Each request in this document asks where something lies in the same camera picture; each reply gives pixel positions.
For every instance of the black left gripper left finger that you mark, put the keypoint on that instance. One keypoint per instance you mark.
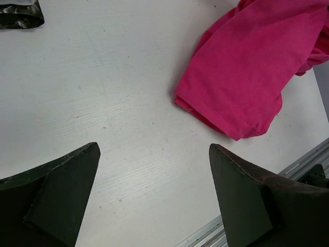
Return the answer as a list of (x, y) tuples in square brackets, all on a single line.
[(45, 205)]

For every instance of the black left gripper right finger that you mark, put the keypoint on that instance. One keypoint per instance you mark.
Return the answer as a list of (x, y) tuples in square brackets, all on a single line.
[(261, 208)]

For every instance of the pink trousers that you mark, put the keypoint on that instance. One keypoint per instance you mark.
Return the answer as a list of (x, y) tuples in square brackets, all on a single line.
[(234, 79)]

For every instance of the dark camouflage folded trousers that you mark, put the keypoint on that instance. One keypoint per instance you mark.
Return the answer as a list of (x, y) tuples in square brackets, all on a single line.
[(21, 14)]

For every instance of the aluminium table frame rail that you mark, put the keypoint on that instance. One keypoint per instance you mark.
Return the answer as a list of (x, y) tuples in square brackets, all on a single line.
[(213, 234)]

